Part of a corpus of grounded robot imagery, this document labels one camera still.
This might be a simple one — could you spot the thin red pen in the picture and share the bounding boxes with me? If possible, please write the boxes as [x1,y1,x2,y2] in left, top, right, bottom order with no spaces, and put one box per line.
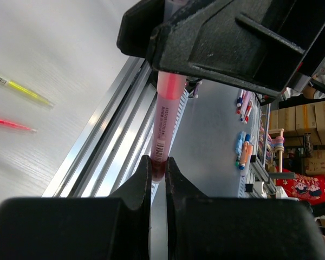
[0,119,37,132]

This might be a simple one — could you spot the pens pile on floor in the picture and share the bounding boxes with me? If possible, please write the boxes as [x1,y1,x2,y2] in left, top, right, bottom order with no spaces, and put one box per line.
[235,89,254,171]

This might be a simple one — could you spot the white slotted cable duct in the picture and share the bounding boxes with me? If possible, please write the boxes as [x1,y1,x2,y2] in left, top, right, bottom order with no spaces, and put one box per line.
[173,89,189,137]

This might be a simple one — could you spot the yellow highlighter pen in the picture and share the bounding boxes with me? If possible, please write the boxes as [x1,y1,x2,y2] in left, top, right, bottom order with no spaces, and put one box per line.
[0,76,54,107]

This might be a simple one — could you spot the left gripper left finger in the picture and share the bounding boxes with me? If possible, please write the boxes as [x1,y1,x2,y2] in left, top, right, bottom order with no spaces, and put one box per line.
[0,155,152,259]

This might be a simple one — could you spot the aluminium mounting rail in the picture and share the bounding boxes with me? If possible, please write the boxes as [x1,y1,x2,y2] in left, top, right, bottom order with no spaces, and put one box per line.
[43,57,157,198]

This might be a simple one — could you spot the cardboard boxes in background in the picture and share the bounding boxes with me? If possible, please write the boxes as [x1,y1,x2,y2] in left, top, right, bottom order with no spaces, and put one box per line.
[269,101,325,147]

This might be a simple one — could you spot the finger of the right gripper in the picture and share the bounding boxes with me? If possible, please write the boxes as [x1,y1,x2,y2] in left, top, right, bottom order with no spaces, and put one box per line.
[116,1,168,59]
[147,1,325,97]

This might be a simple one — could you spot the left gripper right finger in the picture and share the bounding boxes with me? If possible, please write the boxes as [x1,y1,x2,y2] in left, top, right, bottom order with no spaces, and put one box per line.
[165,158,325,259]

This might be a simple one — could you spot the grey purple marker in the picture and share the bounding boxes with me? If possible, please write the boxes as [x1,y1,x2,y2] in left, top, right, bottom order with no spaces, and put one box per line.
[149,71,187,185]

